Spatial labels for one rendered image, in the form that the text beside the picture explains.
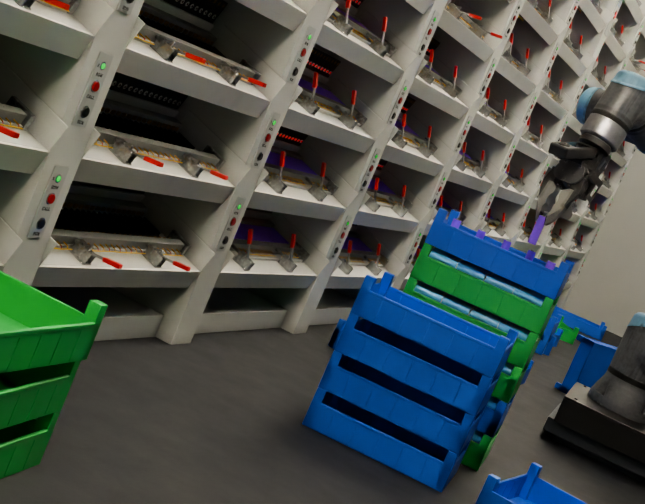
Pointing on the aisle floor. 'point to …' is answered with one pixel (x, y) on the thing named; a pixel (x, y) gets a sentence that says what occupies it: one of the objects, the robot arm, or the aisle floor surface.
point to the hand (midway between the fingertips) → (543, 216)
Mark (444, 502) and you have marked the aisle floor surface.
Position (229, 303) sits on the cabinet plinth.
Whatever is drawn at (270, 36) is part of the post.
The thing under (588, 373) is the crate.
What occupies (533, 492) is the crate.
